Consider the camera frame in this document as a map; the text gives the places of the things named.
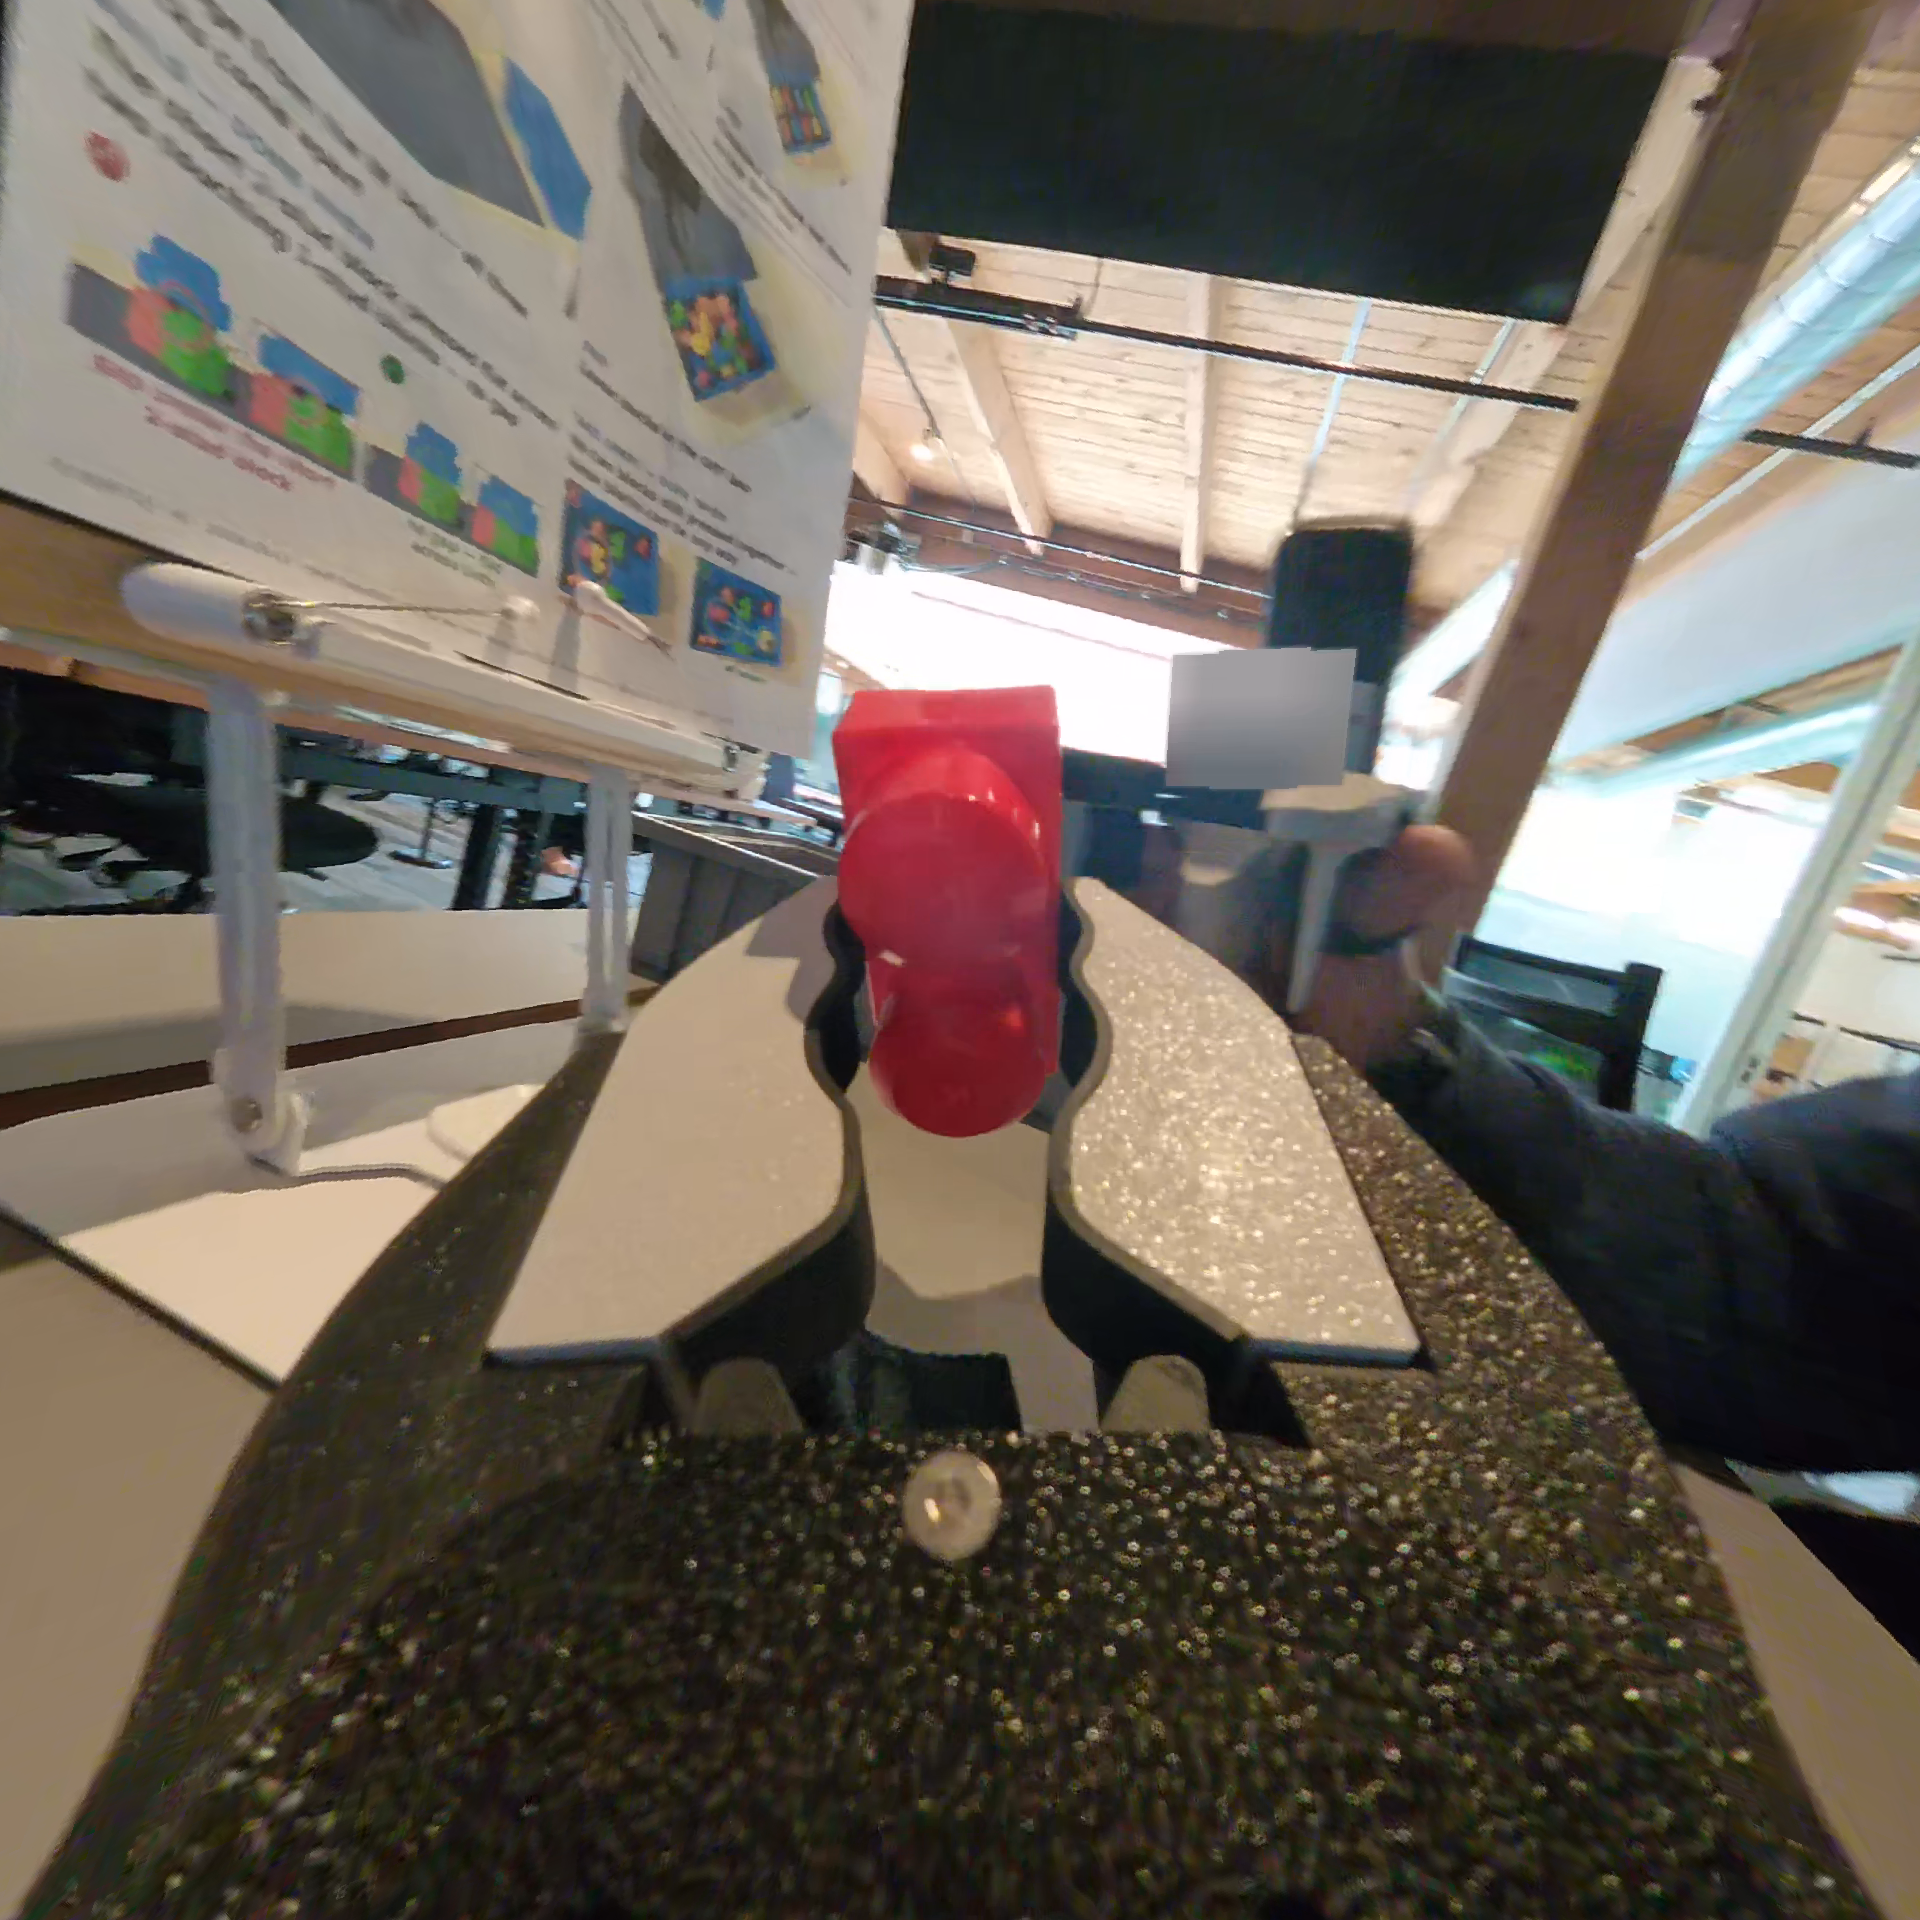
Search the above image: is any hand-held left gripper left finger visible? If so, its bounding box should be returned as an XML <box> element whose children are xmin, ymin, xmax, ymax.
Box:
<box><xmin>487</xmin><ymin>884</ymin><xmax>875</xmax><ymax>1433</ymax></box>

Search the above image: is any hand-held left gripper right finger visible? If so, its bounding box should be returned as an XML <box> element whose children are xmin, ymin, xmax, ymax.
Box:
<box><xmin>1039</xmin><ymin>878</ymin><xmax>1423</xmax><ymax>1433</ymax></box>

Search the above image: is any grey plastic bin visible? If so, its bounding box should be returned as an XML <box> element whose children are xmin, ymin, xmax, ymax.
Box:
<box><xmin>631</xmin><ymin>808</ymin><xmax>840</xmax><ymax>975</ymax></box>

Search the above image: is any red two-stud toy block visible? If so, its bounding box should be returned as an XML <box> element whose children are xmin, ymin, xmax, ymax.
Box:
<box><xmin>831</xmin><ymin>685</ymin><xmax>1067</xmax><ymax>1136</ymax></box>

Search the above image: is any black mesh office chair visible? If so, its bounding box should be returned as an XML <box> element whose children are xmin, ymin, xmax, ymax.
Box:
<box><xmin>1447</xmin><ymin>937</ymin><xmax>1666</xmax><ymax>1113</ymax></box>

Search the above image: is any black ceiling panel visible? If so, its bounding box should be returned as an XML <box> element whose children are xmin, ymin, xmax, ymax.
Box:
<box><xmin>886</xmin><ymin>0</ymin><xmax>1666</xmax><ymax>325</ymax></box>

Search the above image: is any white ledge bar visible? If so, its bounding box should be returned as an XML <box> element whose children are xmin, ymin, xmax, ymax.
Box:
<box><xmin>118</xmin><ymin>562</ymin><xmax>752</xmax><ymax>781</ymax></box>

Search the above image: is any paper instruction sheet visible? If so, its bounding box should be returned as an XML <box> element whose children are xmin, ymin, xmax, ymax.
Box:
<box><xmin>0</xmin><ymin>0</ymin><xmax>916</xmax><ymax>758</ymax></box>

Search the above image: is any wooden post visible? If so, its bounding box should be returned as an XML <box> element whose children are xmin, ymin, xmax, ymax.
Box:
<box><xmin>1423</xmin><ymin>0</ymin><xmax>1892</xmax><ymax>961</ymax></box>

